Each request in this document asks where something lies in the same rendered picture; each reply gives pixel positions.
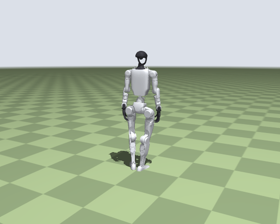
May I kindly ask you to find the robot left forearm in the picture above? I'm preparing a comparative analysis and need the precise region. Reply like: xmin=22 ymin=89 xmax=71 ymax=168
xmin=121 ymin=87 xmax=129 ymax=107

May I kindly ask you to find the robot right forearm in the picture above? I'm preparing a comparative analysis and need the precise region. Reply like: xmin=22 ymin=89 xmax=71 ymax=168
xmin=154 ymin=88 xmax=161 ymax=109

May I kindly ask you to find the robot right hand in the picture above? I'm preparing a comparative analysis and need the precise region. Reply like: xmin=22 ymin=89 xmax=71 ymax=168
xmin=155 ymin=106 xmax=161 ymax=123

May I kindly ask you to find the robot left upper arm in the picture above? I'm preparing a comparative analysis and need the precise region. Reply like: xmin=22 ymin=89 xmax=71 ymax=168
xmin=124 ymin=70 xmax=131 ymax=92

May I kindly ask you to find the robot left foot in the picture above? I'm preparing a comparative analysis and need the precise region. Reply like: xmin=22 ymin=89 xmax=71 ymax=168
xmin=130 ymin=161 xmax=136 ymax=170

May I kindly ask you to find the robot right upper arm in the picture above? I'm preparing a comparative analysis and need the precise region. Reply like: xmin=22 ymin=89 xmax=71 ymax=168
xmin=149 ymin=70 xmax=158 ymax=94

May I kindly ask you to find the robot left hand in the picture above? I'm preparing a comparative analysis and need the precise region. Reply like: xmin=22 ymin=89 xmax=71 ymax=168
xmin=122 ymin=104 xmax=128 ymax=120

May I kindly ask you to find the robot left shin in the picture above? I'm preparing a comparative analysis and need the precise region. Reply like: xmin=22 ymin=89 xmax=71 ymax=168
xmin=129 ymin=134 xmax=136 ymax=164

